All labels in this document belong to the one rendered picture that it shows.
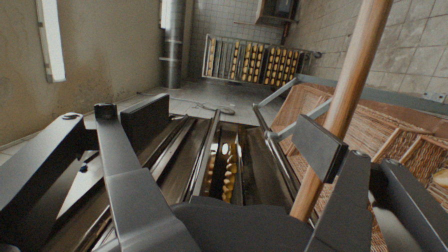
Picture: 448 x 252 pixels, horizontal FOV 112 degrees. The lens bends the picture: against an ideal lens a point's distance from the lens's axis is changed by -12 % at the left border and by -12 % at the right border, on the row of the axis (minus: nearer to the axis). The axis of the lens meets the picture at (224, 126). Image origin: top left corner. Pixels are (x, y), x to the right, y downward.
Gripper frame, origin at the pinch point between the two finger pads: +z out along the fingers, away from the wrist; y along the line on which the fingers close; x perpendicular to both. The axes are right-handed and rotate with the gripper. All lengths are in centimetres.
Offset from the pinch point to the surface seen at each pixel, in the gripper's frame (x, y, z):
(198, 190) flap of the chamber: -40, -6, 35
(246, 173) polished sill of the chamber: -55, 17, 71
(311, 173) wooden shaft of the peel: -7.8, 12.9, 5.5
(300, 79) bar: 3, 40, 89
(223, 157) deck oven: -94, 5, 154
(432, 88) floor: 12, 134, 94
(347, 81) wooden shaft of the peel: 5.3, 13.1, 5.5
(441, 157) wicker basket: -12, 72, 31
